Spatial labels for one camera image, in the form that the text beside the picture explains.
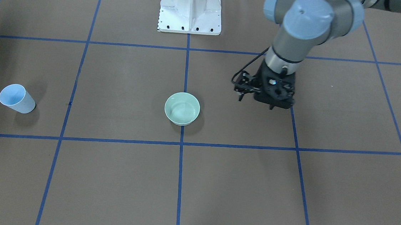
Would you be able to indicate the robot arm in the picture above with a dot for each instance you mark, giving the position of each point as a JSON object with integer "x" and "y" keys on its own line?
{"x": 304, "y": 24}

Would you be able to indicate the green ceramic bowl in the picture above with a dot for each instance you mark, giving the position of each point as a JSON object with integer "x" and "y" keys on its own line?
{"x": 182, "y": 108}

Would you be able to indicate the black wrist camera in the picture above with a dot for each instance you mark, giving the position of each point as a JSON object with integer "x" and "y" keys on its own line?
{"x": 245, "y": 84}

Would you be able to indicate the white pedestal column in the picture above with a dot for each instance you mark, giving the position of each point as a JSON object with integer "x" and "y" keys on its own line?
{"x": 199, "y": 17}

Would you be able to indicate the blue plastic cup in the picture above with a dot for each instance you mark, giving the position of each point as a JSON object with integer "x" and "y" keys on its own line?
{"x": 16, "y": 97}

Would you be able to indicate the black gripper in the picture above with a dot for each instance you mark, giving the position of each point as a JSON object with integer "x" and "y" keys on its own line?
{"x": 259, "y": 82}

